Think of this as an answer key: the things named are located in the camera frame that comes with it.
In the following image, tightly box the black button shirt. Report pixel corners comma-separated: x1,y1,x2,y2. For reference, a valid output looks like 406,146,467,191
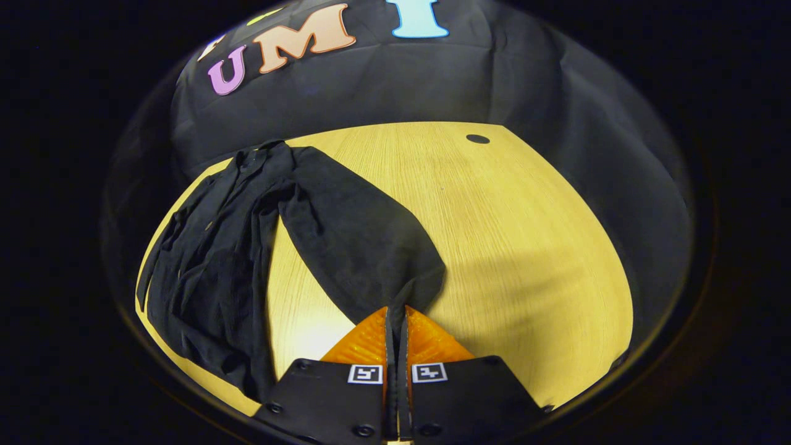
136,140,447,402

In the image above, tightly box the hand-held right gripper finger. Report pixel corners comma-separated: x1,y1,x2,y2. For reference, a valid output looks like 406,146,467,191
253,306,399,445
399,305,551,445

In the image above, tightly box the black backdrop cloth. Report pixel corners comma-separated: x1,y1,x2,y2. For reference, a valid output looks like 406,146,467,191
102,0,696,371

